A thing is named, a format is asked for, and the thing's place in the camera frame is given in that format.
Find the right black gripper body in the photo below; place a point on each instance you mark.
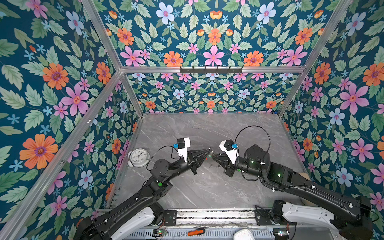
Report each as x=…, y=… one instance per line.
x=232, y=169

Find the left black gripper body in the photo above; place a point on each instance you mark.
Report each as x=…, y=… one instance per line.
x=191, y=163

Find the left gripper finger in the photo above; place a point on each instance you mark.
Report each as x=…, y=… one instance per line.
x=204, y=153
x=200, y=161

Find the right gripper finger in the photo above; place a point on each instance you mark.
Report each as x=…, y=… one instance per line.
x=223, y=162
x=221, y=157

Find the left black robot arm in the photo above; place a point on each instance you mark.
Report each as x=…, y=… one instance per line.
x=141, y=209

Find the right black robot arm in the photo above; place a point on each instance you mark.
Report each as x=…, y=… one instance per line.
x=347, y=217

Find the white alarm clock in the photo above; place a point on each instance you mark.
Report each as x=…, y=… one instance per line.
x=138, y=158

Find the white device front edge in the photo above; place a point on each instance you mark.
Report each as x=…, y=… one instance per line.
x=243, y=234

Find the beige sponge block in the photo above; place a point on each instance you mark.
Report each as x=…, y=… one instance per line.
x=305, y=175

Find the left small circuit board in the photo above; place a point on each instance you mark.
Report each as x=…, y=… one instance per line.
x=159, y=233

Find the small circuit board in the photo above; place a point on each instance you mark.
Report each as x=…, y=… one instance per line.
x=281, y=234
x=159, y=233

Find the right small circuit board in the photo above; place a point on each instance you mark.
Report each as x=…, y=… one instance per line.
x=281, y=234

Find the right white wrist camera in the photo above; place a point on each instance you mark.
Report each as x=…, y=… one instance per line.
x=230, y=149

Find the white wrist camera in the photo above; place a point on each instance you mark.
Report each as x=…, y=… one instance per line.
x=230, y=149
x=182, y=146

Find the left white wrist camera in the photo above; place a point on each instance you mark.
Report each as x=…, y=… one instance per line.
x=182, y=146

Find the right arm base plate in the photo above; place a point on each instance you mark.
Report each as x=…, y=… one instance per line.
x=264, y=217

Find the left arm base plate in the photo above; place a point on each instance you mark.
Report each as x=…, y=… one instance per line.
x=167, y=218

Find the aluminium front rail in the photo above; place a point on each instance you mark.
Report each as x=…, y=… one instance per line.
x=216, y=214

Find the orange handled screwdriver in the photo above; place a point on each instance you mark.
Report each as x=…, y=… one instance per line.
x=196, y=232

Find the black wall hook rack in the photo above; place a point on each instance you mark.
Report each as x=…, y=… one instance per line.
x=211, y=70

